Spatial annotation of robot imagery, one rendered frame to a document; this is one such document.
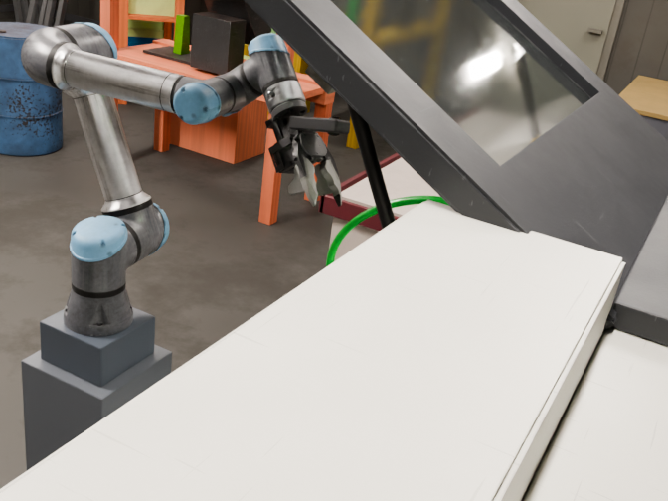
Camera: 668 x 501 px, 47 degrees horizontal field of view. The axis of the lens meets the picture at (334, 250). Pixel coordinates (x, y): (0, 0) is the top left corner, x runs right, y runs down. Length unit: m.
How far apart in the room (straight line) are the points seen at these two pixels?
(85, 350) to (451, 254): 1.17
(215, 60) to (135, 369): 3.11
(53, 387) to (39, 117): 3.76
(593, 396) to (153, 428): 0.41
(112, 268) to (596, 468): 1.27
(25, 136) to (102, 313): 3.80
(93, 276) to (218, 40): 3.12
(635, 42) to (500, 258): 6.67
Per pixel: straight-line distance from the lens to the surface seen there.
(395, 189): 3.01
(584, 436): 0.68
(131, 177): 1.82
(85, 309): 1.77
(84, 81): 1.62
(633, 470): 0.67
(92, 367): 1.79
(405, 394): 0.53
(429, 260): 0.72
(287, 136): 1.49
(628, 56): 7.40
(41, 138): 5.54
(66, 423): 1.89
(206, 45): 4.76
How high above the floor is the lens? 1.84
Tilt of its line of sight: 25 degrees down
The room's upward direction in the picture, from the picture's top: 8 degrees clockwise
